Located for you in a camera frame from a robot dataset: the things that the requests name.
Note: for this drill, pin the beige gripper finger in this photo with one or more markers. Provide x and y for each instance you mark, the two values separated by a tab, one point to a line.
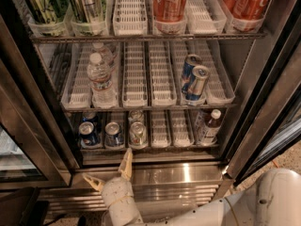
94	182
125	167

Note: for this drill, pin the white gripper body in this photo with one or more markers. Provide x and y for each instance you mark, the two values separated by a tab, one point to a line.
117	189

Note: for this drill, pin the blue pepsi can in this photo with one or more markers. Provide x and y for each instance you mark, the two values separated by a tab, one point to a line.
113	136
94	118
88	134

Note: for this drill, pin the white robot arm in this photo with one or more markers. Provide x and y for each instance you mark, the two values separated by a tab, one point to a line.
273	200

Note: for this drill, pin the silver soda can front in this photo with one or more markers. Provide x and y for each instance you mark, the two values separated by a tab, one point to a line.
138	135

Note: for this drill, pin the silver soda can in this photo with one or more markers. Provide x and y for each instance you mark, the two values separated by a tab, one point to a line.
138	135
136	116

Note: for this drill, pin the silver soda can back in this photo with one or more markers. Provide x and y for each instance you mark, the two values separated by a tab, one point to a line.
136	116

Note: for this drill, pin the front red bull can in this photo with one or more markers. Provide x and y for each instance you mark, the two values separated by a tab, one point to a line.
199	77

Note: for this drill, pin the red bull can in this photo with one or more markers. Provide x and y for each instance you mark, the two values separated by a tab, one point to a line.
190	62
199	77

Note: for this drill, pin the back red bull can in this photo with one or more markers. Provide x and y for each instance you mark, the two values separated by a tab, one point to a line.
190	62

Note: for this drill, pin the stainless fridge door right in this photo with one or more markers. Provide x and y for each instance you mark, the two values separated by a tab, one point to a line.
269	124

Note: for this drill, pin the orange coke can middle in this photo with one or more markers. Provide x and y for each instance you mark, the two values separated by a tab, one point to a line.
168	11

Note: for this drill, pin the orange coke can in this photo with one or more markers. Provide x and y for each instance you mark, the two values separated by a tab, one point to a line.
249	9
168	11

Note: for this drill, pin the left green tall can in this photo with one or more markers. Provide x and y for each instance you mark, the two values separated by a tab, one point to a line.
47	11

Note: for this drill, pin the orange coke can right front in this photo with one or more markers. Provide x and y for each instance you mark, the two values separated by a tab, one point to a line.
249	9

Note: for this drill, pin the front clear water bottle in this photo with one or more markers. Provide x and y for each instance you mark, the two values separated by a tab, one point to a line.
101	83

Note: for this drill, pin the clear water bottle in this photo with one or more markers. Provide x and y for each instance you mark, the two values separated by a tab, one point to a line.
101	83
105	52

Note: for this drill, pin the brown tea bottle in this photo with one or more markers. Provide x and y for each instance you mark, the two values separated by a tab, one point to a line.
209	128

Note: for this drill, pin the back clear water bottle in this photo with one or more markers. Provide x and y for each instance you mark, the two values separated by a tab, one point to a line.
105	52

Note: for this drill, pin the middle wire shelf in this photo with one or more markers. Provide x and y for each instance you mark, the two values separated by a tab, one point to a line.
127	108

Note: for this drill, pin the wire shelf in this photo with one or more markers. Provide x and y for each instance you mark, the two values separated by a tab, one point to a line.
127	108
185	37

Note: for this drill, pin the top wire shelf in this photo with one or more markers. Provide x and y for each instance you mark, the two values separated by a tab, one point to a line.
185	37

